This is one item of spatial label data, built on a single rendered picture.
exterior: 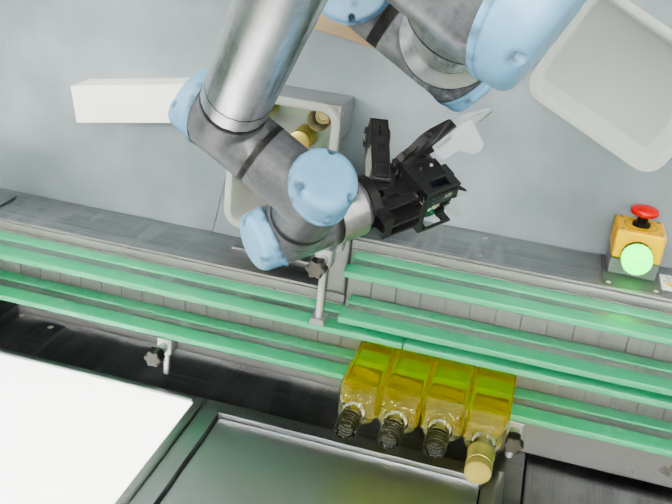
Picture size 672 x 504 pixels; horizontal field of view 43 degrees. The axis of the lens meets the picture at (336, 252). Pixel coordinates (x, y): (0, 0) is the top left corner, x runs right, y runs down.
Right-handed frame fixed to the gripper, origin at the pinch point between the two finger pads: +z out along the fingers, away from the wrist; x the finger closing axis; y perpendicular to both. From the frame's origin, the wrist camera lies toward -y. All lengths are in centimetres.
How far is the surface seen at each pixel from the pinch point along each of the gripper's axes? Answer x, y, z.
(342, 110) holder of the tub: -6.4, -20.2, -8.3
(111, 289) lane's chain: -40, -29, -44
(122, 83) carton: -14, -48, -32
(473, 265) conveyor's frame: -17.2, 7.0, -0.7
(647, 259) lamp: -10.9, 20.7, 18.4
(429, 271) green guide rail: -17.8, 4.7, -6.9
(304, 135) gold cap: -11.8, -22.7, -12.9
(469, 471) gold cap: -18.2, 32.8, -20.4
